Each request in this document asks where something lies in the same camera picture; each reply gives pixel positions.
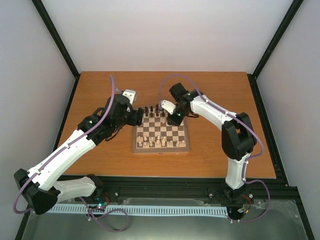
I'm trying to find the dark chess pieces row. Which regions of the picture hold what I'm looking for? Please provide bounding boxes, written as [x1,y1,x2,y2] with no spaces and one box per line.
[143,104,166,118]

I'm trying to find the right controller wiring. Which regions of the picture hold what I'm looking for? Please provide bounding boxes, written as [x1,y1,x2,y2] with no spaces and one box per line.
[236,193,255,216]

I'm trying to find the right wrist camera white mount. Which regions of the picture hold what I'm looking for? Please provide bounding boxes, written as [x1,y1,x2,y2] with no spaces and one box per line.
[159,100,176,115]

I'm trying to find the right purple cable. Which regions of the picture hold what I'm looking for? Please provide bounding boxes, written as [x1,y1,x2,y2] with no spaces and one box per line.
[158,74,271,223]

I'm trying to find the black aluminium frame rail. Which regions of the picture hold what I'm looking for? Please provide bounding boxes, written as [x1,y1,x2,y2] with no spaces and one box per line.
[99,176,302,206]

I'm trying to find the pile of white chess pieces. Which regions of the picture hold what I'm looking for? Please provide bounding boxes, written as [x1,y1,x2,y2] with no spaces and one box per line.
[136,117,188,148]

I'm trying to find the light blue cable duct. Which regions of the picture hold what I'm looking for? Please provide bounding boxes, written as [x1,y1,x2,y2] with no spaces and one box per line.
[48,203,228,218]

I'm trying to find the wooden folding chess board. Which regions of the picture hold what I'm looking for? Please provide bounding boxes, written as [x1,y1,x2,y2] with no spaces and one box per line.
[131,104,191,155]

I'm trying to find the left controller circuit board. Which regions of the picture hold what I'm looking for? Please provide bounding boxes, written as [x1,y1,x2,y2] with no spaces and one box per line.
[89,193,110,212]

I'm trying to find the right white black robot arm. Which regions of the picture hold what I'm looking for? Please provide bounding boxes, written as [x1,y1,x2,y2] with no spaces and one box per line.
[159,82,257,202]

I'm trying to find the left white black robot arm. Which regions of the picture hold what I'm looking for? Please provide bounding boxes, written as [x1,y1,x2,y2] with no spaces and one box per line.
[13,90,144,215]

